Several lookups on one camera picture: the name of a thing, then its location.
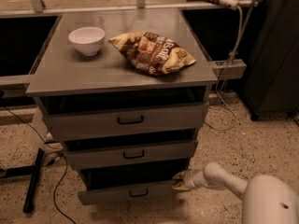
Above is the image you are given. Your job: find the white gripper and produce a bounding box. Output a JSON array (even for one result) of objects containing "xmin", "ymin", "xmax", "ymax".
[{"xmin": 172, "ymin": 170, "xmax": 206, "ymax": 191}]

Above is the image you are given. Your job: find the grey bottom drawer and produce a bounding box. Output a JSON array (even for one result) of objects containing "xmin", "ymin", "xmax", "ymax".
[{"xmin": 78, "ymin": 165, "xmax": 182, "ymax": 205}]

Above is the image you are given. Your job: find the grey drawer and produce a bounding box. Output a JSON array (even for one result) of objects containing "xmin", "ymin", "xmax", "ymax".
[
  {"xmin": 66, "ymin": 140, "xmax": 198, "ymax": 170},
  {"xmin": 78, "ymin": 165, "xmax": 182, "ymax": 205},
  {"xmin": 44, "ymin": 102, "xmax": 208, "ymax": 141}
]

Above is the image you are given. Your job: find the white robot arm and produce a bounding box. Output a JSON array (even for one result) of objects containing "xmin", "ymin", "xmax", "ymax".
[{"xmin": 173, "ymin": 162, "xmax": 299, "ymax": 224}]

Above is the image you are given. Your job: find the grey drawer cabinet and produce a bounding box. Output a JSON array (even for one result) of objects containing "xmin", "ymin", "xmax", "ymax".
[{"xmin": 25, "ymin": 8, "xmax": 219, "ymax": 191}]

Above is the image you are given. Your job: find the grey middle drawer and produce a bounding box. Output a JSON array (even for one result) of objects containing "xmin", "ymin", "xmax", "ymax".
[{"xmin": 66, "ymin": 140, "xmax": 198, "ymax": 170}]

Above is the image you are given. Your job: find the grey top drawer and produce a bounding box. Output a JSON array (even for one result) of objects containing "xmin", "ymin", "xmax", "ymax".
[{"xmin": 44, "ymin": 102, "xmax": 208, "ymax": 141}]

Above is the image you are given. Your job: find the dark cabinet right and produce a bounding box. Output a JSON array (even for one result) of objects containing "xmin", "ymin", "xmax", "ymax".
[{"xmin": 240, "ymin": 0, "xmax": 299, "ymax": 120}]

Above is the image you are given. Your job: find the brown yellow chip bag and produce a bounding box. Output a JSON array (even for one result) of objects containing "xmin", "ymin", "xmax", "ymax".
[{"xmin": 108, "ymin": 32, "xmax": 196, "ymax": 77}]

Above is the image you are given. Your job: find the black floor bar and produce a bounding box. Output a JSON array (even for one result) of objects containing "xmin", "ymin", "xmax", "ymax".
[{"xmin": 22, "ymin": 148, "xmax": 44, "ymax": 214}]

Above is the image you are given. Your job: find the white ceramic bowl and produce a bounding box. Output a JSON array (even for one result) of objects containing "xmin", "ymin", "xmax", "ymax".
[{"xmin": 68, "ymin": 27, "xmax": 106, "ymax": 56}]

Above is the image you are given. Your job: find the grey metal frame rail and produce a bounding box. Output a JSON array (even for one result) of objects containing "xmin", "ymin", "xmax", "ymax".
[{"xmin": 209, "ymin": 59, "xmax": 247, "ymax": 80}]

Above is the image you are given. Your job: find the white power cable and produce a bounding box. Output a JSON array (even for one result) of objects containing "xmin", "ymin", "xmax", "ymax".
[{"xmin": 204, "ymin": 6, "xmax": 246, "ymax": 133}]

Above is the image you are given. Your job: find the black floor cable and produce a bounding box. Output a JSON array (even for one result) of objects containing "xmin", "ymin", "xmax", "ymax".
[{"xmin": 2, "ymin": 105, "xmax": 78, "ymax": 224}]

